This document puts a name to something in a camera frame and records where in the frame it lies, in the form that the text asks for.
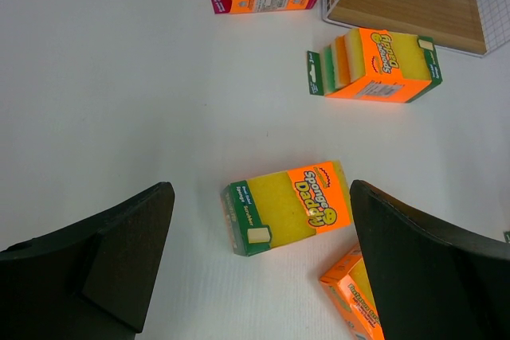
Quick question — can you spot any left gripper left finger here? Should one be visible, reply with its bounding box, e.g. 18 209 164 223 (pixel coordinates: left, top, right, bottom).
1 182 175 339

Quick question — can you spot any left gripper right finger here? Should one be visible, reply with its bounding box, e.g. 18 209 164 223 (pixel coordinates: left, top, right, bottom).
350 180 509 339

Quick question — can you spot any orange green sponge pack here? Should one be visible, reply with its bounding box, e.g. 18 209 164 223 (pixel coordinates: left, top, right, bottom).
306 28 443 104

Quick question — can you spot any orange flat scrub box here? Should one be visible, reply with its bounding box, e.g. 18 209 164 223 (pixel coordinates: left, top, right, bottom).
320 243 384 340

